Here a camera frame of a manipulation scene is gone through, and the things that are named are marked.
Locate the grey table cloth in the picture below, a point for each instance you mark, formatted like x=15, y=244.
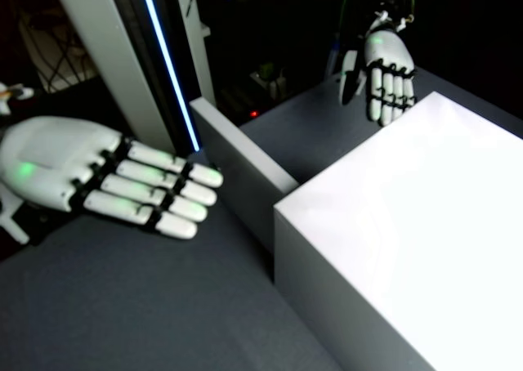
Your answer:
x=122, y=297

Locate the white robot body column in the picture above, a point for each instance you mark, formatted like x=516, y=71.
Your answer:
x=106, y=52

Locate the large white box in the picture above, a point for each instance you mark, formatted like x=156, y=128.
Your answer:
x=404, y=224

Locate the blue light strip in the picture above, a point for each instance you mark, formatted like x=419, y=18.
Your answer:
x=167, y=60

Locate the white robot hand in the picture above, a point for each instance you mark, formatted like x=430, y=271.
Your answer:
x=384, y=50
x=53, y=158

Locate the grey panel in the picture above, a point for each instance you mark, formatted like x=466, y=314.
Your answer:
x=241, y=158

